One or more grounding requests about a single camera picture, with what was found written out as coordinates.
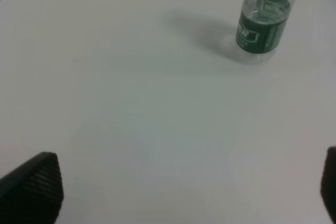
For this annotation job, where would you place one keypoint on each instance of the clear bottle green label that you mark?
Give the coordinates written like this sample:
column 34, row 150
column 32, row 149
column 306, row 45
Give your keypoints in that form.
column 260, row 28

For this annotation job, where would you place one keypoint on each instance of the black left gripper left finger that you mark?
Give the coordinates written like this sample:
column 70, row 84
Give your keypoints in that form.
column 33, row 192

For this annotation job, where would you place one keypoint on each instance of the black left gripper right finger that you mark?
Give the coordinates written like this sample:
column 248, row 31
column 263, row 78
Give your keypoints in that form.
column 328, row 179

